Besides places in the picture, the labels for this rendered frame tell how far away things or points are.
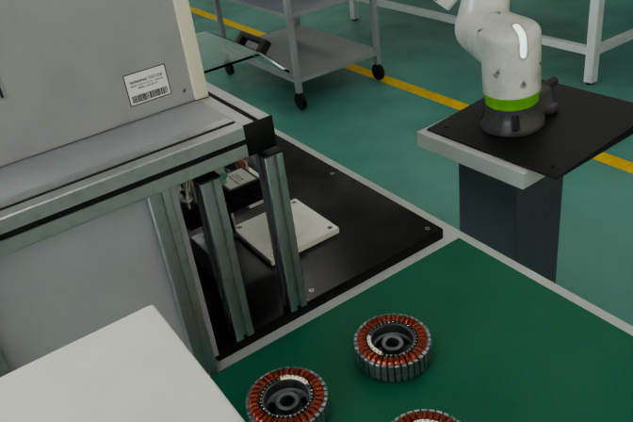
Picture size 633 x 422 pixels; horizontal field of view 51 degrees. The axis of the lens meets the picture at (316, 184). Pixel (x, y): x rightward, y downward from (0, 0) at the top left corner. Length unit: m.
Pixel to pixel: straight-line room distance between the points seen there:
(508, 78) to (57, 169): 0.99
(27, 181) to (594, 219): 2.19
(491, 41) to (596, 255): 1.20
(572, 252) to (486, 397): 1.59
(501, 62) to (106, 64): 0.89
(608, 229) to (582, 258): 0.22
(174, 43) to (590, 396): 0.73
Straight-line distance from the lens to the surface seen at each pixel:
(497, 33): 1.51
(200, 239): 1.20
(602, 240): 2.60
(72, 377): 0.41
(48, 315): 0.90
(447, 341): 1.04
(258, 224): 1.29
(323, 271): 1.16
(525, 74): 1.54
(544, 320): 1.09
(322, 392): 0.93
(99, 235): 0.87
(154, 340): 0.41
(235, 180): 1.16
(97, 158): 0.88
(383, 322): 1.02
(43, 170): 0.89
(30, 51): 0.91
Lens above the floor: 1.47
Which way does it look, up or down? 30 degrees down
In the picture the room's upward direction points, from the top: 8 degrees counter-clockwise
